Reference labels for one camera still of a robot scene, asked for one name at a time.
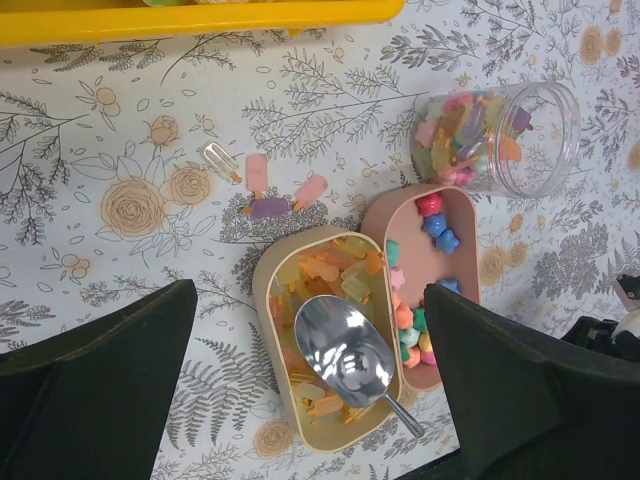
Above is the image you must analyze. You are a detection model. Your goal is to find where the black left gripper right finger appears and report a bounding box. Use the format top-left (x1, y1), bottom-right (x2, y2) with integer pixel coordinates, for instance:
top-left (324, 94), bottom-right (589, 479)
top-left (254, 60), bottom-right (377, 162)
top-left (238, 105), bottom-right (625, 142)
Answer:
top-left (424, 284), bottom-right (639, 479)

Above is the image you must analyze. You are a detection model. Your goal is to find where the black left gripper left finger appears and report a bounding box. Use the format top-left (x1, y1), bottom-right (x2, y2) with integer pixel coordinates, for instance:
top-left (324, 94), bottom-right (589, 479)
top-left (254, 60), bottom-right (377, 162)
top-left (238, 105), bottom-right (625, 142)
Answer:
top-left (1, 280), bottom-right (197, 479)

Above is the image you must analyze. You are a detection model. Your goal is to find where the silver metal scoop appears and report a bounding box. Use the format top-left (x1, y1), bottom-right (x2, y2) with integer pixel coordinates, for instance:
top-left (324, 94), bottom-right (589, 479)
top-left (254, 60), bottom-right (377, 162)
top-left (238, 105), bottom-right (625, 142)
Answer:
top-left (294, 295), bottom-right (425, 438)

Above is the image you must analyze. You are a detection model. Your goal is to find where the clear glass jar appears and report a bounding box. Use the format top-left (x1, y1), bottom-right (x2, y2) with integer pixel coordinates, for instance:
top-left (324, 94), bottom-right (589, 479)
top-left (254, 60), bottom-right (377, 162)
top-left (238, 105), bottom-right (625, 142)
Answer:
top-left (411, 81), bottom-right (581, 200)

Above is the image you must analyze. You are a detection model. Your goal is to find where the pink oval candy box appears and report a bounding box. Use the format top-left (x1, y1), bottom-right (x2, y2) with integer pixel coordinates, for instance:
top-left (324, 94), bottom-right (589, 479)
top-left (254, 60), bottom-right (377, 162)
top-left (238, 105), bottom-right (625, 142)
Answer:
top-left (359, 182), bottom-right (482, 393)

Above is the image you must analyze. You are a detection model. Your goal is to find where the beige oval candy box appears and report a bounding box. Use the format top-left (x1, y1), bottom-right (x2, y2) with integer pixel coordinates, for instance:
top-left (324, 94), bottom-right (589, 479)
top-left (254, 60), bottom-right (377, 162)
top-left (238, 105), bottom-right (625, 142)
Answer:
top-left (252, 226), bottom-right (399, 453)

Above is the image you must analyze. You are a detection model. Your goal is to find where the floral table mat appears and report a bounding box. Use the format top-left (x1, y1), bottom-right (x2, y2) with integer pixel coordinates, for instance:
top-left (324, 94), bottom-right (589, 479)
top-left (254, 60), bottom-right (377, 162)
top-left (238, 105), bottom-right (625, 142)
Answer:
top-left (1, 1), bottom-right (639, 479)

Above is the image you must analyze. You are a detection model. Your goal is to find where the purple popsicle candy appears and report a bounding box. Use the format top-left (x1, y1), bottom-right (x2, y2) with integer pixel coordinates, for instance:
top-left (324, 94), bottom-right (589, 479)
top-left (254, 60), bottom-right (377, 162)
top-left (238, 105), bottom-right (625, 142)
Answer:
top-left (242, 197), bottom-right (289, 219)

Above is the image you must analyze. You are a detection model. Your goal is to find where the clear popsicle candy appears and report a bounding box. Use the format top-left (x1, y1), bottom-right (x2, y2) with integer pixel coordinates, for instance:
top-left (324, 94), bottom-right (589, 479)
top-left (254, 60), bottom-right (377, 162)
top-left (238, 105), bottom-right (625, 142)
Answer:
top-left (202, 142), bottom-right (242, 183)

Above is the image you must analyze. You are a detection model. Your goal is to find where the light pink popsicle candy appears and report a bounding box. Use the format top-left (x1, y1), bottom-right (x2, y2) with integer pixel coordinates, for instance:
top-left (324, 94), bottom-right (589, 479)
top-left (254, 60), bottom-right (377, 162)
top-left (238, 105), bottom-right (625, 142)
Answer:
top-left (293, 174), bottom-right (328, 211)

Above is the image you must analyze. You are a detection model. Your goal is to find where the yellow plastic bin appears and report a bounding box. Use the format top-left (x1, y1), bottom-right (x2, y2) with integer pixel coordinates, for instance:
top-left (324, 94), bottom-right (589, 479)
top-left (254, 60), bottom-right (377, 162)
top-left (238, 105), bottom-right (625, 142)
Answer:
top-left (1, 1), bottom-right (404, 47)

